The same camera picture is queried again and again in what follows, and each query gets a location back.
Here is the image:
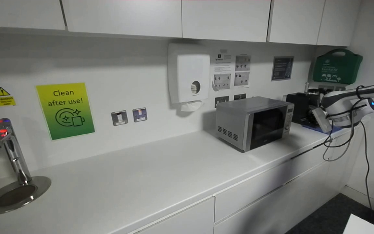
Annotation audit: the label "dark framed wall notice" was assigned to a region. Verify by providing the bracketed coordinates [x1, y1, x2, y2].
[272, 56, 295, 82]

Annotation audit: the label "white lower cabinets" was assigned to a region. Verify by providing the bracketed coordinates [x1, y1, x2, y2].
[108, 129, 358, 234]

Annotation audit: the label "grey robot mounting table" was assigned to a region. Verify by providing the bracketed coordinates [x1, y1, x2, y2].
[343, 214, 374, 234]

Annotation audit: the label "green first aid kit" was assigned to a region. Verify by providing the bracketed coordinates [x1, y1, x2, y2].
[311, 49, 364, 86]

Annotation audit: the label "white paper towel dispenser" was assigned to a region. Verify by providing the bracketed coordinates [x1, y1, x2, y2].
[168, 43, 212, 115]

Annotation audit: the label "green yellow cleaning poster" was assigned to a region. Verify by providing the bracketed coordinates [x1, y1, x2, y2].
[36, 82, 97, 141]

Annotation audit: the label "silver microwave oven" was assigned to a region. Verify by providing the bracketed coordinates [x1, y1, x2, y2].
[215, 95, 297, 154]

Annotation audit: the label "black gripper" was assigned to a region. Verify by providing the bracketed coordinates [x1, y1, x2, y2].
[290, 93, 324, 127]

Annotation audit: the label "white coffee capsule poster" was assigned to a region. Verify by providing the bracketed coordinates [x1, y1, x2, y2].
[211, 50, 254, 93]

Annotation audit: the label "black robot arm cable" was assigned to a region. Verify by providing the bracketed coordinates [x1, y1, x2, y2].
[290, 86, 374, 211]

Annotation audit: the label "yellow warning sticker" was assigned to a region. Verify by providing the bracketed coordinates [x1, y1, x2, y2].
[0, 86, 17, 108]

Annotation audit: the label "chrome water tap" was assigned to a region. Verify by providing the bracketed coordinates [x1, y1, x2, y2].
[0, 117, 36, 188]

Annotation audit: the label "white upper wall cabinets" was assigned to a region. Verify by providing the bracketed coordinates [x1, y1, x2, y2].
[0, 0, 364, 47]

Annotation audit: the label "round metal drip tray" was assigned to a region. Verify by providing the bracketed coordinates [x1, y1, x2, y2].
[0, 175, 53, 218]

